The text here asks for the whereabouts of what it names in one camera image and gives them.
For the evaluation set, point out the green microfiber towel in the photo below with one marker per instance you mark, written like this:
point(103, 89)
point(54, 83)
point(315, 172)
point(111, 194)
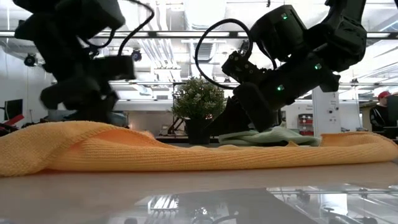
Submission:
point(280, 135)

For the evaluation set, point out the red machine part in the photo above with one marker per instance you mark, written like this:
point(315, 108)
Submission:
point(12, 119)

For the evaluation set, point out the black ceiling spotlight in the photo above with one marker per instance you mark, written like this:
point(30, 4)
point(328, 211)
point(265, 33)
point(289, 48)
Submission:
point(136, 55)
point(31, 59)

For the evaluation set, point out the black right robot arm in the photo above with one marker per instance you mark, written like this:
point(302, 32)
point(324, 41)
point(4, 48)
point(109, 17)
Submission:
point(326, 46)

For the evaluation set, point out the red shelf bins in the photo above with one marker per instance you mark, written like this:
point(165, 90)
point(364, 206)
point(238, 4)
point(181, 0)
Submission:
point(304, 124)

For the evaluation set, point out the grey plastic bin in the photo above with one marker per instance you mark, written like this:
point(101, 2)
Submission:
point(119, 119)

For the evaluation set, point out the white pillar cabinet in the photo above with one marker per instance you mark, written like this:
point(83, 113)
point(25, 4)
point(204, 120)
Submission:
point(326, 115)

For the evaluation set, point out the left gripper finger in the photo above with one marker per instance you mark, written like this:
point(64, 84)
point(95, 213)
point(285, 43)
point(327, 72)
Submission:
point(88, 113)
point(111, 110)

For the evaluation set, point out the dark monitor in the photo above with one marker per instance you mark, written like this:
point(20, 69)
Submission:
point(393, 109)

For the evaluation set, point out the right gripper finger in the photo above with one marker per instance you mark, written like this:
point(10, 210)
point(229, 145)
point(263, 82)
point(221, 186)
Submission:
point(230, 121)

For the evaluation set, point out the small potted green plant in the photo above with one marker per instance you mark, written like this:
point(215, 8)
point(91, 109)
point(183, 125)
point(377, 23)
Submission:
point(197, 99)

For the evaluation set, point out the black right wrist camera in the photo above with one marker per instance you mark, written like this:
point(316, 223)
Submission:
point(242, 68)

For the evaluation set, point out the person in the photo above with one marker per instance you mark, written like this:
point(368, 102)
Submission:
point(377, 115)

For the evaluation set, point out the black aluminium rig frame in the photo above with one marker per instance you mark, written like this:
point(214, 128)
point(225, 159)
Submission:
point(180, 34)

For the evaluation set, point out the black wall monitor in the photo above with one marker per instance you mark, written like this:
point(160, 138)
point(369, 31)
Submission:
point(14, 109)

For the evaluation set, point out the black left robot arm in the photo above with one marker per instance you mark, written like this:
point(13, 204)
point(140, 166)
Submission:
point(34, 28)

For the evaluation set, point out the orange microfiber towel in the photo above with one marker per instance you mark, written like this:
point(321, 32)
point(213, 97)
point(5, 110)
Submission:
point(186, 155)

